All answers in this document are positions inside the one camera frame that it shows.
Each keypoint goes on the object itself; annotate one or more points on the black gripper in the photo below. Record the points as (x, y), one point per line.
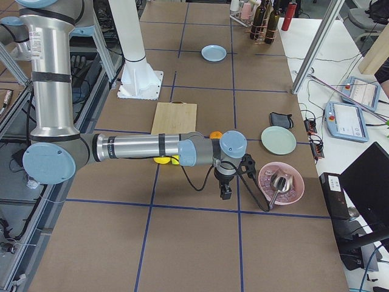
(223, 180)

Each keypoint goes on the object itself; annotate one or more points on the orange fruit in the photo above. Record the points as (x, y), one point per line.
(215, 135)

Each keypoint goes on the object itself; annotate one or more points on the light blue plate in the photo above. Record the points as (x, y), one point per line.
(213, 53)

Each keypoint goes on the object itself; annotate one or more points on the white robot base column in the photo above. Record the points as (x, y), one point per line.
(139, 80)

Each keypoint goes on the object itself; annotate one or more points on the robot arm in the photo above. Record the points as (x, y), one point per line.
(58, 149)

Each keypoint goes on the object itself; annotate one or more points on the light green plate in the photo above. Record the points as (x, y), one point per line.
(278, 140)

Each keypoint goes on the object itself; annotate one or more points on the metal scoop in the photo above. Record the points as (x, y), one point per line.
(281, 182)

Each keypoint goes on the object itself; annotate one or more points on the yellow lemon right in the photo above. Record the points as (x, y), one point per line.
(175, 160)

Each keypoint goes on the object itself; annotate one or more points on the yellow lemon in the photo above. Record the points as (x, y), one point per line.
(162, 160)
(175, 160)

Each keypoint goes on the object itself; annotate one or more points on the pink bowl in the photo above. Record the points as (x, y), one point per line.
(295, 192)

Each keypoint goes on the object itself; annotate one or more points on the yellow lemon left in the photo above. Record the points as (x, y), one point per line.
(162, 160)

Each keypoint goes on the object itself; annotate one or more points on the bamboo cutting board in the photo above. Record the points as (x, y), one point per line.
(174, 118)

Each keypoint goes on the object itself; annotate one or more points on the grey folded cloth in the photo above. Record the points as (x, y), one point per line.
(281, 120)

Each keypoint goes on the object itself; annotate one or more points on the black computer box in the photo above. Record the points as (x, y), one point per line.
(334, 196)

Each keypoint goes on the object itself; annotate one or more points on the teach pendant near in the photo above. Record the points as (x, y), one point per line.
(346, 121)

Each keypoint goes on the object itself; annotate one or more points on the teach pendant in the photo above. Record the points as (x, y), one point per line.
(346, 121)
(362, 91)

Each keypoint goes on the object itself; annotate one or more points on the black monitor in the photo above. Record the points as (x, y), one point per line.
(365, 181)

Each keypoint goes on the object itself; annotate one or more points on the teach pendant far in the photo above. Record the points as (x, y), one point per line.
(362, 91)

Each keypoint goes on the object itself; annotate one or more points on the dark wine bottle front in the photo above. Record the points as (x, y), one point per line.
(272, 23)

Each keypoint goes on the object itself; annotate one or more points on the dark wine bottle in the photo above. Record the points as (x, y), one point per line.
(272, 23)
(257, 20)

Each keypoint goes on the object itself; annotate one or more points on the dark wine bottle middle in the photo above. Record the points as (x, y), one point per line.
(257, 20)

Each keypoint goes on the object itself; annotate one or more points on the pink plastic cup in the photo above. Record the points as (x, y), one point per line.
(246, 11)

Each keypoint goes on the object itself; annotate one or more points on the red thermos bottle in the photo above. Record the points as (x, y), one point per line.
(290, 13)

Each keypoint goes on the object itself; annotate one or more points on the copper wire bottle rack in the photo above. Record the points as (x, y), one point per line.
(264, 31)

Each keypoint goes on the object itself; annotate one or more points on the white wire cup rack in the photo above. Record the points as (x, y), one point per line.
(237, 17)

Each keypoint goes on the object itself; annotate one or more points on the aluminium frame post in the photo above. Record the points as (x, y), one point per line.
(323, 30)

